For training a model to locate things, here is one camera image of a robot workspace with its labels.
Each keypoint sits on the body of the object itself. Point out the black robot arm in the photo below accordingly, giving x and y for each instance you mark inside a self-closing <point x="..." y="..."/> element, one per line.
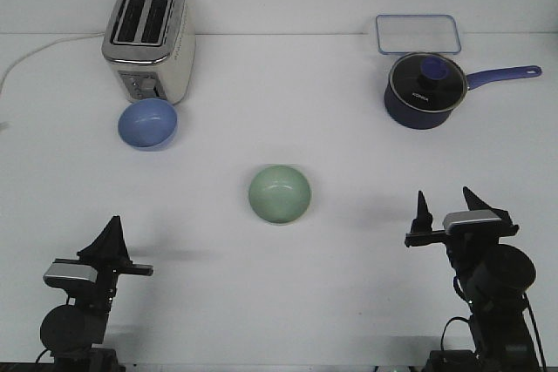
<point x="492" y="278"/>
<point x="73" y="332"/>

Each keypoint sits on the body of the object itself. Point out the silver two-slot toaster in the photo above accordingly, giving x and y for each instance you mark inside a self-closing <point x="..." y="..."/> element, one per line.
<point x="150" y="47"/>

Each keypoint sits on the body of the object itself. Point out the glass pot lid blue knob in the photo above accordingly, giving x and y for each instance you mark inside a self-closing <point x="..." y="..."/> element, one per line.
<point x="428" y="82"/>

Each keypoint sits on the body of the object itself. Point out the clear container blue-rimmed lid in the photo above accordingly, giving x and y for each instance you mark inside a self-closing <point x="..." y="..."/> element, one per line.
<point x="406" y="33"/>

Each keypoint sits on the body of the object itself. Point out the blue saucepan with handle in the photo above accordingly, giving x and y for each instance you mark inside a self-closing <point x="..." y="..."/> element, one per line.
<point x="419" y="120"/>

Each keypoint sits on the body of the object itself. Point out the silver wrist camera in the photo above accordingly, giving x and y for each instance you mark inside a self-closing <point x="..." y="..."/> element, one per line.
<point x="455" y="222"/>
<point x="60" y="273"/>

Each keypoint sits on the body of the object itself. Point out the green bowl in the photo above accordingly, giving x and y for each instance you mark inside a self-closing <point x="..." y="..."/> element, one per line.
<point x="279" y="194"/>

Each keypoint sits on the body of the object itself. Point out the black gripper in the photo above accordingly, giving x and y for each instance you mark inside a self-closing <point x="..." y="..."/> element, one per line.
<point x="102" y="254"/>
<point x="466" y="248"/>

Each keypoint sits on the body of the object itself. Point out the blue bowl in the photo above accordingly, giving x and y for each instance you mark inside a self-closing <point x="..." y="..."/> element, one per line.
<point x="148" y="125"/>

